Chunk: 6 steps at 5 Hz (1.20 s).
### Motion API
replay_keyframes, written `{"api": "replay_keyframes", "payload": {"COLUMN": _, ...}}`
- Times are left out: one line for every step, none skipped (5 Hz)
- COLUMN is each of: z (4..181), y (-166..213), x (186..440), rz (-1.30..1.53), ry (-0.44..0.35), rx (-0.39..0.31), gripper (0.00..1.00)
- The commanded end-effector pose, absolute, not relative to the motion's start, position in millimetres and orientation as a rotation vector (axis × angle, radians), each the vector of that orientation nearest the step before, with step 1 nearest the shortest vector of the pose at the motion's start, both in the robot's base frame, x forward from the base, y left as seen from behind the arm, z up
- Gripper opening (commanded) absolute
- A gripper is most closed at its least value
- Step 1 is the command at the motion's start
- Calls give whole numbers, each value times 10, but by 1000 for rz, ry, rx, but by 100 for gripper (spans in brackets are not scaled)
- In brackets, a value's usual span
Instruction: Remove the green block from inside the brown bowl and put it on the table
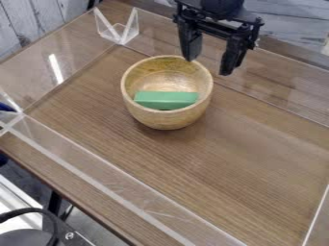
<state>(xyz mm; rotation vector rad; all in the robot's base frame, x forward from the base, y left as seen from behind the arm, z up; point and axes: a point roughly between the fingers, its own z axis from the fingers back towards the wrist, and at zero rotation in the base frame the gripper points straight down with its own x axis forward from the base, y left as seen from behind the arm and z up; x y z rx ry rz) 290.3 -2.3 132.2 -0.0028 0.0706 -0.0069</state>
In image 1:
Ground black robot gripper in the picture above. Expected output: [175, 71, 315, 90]
[173, 0, 263, 76]

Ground brown wooden bowl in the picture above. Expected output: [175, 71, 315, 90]
[120, 55, 214, 130]

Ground green rectangular block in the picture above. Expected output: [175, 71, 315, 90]
[133, 91, 199, 111]

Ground blue object at left edge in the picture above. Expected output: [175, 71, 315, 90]
[0, 102, 16, 112]

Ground black table leg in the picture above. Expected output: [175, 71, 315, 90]
[48, 191, 62, 215]

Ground black chair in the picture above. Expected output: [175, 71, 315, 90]
[0, 208, 95, 246]

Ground clear acrylic corner bracket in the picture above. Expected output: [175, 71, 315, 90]
[93, 8, 139, 45]

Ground clear acrylic tray wall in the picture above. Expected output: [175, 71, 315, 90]
[0, 89, 329, 246]

